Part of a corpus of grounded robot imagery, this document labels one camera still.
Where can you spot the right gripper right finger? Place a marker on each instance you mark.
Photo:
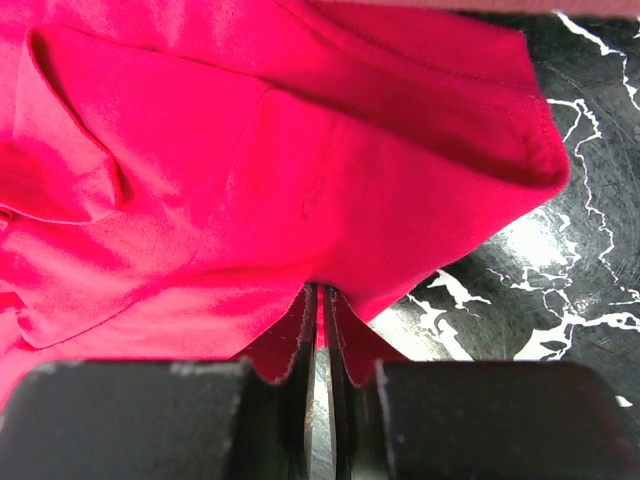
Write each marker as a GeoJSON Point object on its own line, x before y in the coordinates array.
{"type": "Point", "coordinates": [394, 418]}

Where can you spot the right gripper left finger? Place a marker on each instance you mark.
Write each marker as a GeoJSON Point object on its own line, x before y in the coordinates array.
{"type": "Point", "coordinates": [244, 418]}

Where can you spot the bright pink-red t-shirt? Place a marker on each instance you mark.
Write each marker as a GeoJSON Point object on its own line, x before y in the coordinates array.
{"type": "Point", "coordinates": [174, 172]}

